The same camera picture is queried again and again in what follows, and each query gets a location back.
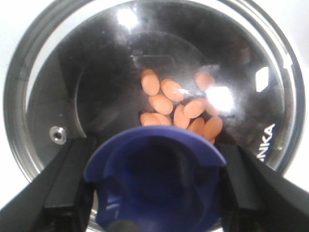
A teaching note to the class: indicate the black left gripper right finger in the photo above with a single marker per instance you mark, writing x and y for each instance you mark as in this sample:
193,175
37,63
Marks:
255,198

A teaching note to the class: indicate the dark blue pot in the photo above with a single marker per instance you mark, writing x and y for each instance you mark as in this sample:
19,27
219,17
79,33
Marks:
90,83

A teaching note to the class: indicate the orange ham slices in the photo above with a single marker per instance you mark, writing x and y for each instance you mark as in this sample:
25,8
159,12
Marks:
170,107

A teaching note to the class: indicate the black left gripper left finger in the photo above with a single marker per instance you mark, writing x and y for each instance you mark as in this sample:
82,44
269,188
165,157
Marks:
58,199

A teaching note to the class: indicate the glass pot lid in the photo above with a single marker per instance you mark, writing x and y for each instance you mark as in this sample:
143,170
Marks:
153,178

